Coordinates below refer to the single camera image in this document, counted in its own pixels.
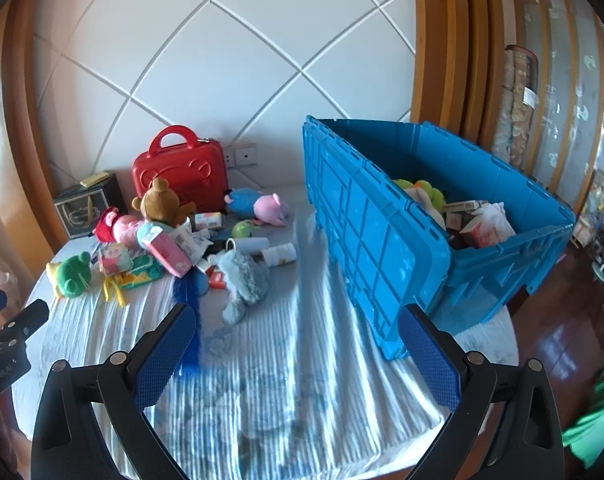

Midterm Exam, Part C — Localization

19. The yellow strap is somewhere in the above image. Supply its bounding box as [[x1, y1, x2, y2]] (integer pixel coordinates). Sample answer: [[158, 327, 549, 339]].
[[102, 277, 127, 307]]

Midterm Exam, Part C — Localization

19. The white medicine box brown edge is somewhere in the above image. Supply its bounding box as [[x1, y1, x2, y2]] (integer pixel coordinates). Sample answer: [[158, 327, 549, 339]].
[[442, 200, 490, 216]]

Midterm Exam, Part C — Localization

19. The blue and pink plush toy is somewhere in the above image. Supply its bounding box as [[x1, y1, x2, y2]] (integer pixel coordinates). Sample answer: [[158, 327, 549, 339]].
[[224, 188, 291, 228]]

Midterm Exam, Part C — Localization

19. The white plastic bag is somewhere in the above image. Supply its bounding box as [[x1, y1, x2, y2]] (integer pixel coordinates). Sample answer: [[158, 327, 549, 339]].
[[474, 202, 517, 241]]

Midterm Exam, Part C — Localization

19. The white cylinder roll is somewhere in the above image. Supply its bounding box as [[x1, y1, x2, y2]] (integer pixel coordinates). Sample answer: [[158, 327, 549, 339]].
[[225, 238, 271, 261]]

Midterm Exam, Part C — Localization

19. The white and pink small box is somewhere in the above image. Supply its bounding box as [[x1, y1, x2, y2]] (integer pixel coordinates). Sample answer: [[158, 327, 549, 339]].
[[194, 211, 225, 231]]

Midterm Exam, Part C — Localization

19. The blue plastic storage crate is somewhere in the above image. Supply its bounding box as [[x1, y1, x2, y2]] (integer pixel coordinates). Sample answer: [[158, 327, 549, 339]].
[[302, 115, 577, 361]]

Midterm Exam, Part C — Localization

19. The green frog plush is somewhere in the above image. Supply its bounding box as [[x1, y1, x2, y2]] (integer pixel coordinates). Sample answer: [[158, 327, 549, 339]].
[[46, 251, 92, 300]]

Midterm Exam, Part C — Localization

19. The green cloth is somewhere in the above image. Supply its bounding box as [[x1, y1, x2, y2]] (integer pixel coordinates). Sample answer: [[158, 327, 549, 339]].
[[562, 355, 604, 468]]

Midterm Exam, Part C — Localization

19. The blue bottle brush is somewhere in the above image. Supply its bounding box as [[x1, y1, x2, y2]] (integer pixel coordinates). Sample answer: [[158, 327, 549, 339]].
[[172, 270, 207, 378]]

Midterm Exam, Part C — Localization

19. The lime green plush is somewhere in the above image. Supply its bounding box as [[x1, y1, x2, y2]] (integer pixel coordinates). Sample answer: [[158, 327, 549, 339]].
[[394, 179, 447, 211]]

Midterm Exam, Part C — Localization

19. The white wall socket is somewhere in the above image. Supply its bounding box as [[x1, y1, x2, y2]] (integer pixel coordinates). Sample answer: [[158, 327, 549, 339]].
[[224, 143, 259, 170]]

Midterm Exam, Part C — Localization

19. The patterned rolled rug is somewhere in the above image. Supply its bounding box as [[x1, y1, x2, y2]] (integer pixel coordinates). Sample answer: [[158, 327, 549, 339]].
[[507, 45, 540, 171]]

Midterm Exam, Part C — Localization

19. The green yellow snack packet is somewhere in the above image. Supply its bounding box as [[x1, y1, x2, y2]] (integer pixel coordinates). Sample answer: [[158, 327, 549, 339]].
[[112, 255, 167, 291]]

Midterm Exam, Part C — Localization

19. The pink pig plush red dress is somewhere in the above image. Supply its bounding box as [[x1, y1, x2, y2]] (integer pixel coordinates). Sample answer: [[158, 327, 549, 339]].
[[92, 206, 145, 246]]

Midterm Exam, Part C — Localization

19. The red toy suitcase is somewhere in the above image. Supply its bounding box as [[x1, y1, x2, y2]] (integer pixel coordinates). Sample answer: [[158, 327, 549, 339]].
[[132, 126, 227, 213]]

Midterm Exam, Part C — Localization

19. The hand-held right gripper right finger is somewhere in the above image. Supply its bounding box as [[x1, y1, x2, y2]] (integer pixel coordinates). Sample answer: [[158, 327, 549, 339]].
[[399, 303, 565, 480]]

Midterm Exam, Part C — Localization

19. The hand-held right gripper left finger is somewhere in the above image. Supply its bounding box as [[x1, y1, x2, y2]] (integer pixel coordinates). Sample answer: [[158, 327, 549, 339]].
[[30, 304, 199, 480]]

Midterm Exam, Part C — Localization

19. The small green turtle toy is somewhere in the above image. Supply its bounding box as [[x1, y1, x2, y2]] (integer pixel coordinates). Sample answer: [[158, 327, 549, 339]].
[[232, 220, 265, 239]]

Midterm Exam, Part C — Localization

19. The pink and white carton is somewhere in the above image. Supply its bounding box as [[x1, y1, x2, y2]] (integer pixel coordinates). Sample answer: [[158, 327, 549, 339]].
[[459, 222, 500, 250]]

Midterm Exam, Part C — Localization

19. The green and pink packet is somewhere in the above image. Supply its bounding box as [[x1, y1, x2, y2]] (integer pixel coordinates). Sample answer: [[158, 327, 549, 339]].
[[99, 242, 133, 276]]

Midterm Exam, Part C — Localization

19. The frosted glass sliding door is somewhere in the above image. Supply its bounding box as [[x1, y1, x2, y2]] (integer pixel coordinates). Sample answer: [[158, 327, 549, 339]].
[[504, 0, 604, 221]]

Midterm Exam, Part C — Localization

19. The pink tissue packet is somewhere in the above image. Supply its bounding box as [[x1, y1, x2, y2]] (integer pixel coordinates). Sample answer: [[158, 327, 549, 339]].
[[144, 234, 193, 277]]

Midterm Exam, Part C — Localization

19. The brown teddy bear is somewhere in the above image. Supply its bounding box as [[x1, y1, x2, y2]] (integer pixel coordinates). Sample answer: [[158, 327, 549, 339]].
[[132, 177, 197, 228]]

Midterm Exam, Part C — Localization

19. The grey-blue fluffy plush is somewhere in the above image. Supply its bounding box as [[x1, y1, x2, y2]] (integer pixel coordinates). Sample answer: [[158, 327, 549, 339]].
[[216, 250, 271, 325]]

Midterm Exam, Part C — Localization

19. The white medicine bottle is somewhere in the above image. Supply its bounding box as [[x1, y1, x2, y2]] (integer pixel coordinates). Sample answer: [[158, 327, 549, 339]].
[[261, 242, 297, 267]]

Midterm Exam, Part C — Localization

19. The black gift box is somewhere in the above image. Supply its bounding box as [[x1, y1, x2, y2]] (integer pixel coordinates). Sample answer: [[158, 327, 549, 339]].
[[53, 172, 128, 238]]

